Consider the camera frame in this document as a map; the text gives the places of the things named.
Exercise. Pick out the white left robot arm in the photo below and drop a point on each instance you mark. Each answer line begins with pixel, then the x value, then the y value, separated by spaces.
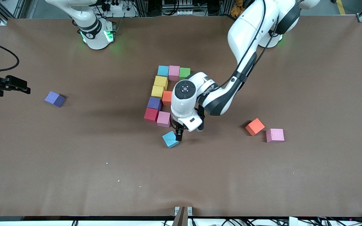
pixel 184 103

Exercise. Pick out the aluminium frame post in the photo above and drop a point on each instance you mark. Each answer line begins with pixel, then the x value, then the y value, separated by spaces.
pixel 225 8
pixel 142 8

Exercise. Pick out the green foam cube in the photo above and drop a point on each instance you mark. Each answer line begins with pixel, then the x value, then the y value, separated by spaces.
pixel 184 72

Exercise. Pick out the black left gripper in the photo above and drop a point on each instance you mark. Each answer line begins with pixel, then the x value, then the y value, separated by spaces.
pixel 178 131

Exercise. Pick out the small white box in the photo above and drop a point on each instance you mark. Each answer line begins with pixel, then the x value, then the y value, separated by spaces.
pixel 293 221

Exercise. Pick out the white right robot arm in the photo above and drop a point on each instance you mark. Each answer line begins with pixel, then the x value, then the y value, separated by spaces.
pixel 96 36

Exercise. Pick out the grey metal bracket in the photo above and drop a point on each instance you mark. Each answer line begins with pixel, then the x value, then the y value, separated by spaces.
pixel 183 216

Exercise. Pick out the red foam cube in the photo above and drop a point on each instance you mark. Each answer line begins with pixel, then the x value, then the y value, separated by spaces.
pixel 151 115

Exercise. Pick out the white electronic device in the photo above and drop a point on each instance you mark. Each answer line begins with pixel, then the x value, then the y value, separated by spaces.
pixel 178 12

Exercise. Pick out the purple foam cube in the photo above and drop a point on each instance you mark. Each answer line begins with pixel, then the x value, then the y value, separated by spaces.
pixel 154 103
pixel 54 99

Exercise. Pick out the orange foam cube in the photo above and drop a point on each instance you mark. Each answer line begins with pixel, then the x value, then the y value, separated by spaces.
pixel 255 126
pixel 167 98

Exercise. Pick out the yellow foam cube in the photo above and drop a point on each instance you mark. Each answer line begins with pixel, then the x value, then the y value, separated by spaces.
pixel 157 91
pixel 161 81

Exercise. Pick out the white power strip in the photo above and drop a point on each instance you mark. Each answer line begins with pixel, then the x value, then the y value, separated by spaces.
pixel 119 8

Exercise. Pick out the pink foam cube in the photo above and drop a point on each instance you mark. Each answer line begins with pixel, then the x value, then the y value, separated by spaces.
pixel 275 135
pixel 163 119
pixel 174 72

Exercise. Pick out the blue foam cube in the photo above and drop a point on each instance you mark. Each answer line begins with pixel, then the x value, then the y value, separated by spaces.
pixel 169 140
pixel 163 71

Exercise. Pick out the orange mesh bag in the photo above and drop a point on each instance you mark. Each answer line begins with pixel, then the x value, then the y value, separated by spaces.
pixel 236 9

